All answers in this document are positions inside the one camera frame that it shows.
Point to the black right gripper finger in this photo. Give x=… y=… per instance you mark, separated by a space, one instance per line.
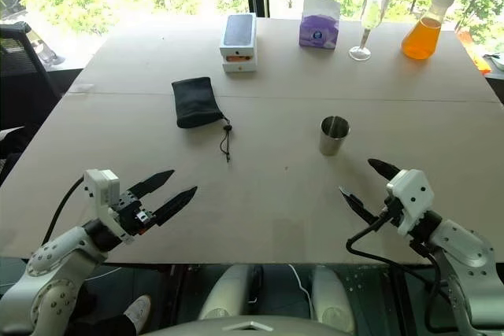
x=359 y=206
x=385 y=170

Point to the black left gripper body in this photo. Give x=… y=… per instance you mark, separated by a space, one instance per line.
x=130 y=216

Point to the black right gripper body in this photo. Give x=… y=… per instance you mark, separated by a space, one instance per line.
x=393 y=212

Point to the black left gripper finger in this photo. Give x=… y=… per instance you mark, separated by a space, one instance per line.
x=175 y=202
x=153 y=182

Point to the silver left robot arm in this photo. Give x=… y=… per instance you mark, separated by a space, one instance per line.
x=59 y=261

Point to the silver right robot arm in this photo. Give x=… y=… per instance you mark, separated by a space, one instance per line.
x=464 y=257

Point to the stainless steel cup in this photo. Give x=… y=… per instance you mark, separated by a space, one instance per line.
x=334 y=139

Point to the pale rounded leg cover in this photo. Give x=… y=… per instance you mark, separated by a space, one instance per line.
x=330 y=296
x=224 y=292

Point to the white shoe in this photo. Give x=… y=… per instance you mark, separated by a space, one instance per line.
x=138 y=310

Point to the black trouser leg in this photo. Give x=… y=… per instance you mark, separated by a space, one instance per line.
x=106 y=316

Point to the glass flask with orange liquid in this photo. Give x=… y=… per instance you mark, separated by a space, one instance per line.
x=422 y=39

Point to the grey robot chest panel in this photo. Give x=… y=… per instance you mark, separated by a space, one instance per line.
x=252 y=328

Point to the purple tissue box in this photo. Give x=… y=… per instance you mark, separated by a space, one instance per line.
x=318 y=31

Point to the white bowl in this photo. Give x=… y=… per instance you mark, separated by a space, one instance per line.
x=497 y=61

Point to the clear champagne glass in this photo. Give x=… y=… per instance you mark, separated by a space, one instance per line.
x=372 y=13

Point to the white phone box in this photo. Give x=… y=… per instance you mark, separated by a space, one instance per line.
x=238 y=43

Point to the black office chair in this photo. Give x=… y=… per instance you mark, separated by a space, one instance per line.
x=23 y=76

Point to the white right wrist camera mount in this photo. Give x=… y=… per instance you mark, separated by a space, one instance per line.
x=413 y=194

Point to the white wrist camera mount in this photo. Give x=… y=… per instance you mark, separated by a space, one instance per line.
x=413 y=194
x=101 y=190

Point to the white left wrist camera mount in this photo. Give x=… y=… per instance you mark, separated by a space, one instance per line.
x=101 y=190

